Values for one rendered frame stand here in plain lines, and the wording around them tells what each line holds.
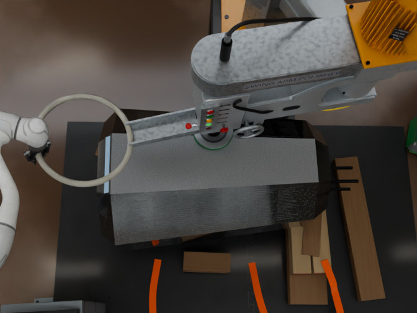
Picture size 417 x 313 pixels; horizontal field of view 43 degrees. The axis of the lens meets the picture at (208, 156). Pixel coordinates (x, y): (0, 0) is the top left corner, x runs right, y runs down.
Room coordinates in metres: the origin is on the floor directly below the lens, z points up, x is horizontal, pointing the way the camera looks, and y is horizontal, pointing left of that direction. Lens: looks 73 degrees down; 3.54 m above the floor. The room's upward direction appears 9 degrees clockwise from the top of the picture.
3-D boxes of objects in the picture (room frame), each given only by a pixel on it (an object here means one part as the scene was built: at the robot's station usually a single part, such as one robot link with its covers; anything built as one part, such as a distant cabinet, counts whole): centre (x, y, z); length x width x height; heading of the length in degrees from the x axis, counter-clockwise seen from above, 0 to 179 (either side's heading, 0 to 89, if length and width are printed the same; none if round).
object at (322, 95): (1.06, -0.38, 1.30); 0.74 x 0.23 x 0.49; 109
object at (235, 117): (0.98, -0.08, 1.32); 0.36 x 0.22 x 0.45; 109
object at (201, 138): (0.95, 0.00, 0.85); 0.21 x 0.21 x 0.01
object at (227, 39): (0.95, 0.00, 1.78); 0.04 x 0.04 x 0.17
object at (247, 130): (0.88, -0.16, 1.20); 0.15 x 0.10 x 0.15; 109
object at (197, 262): (0.32, -0.09, 0.07); 0.30 x 0.12 x 0.12; 96
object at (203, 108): (0.82, 0.03, 1.37); 0.08 x 0.03 x 0.28; 109
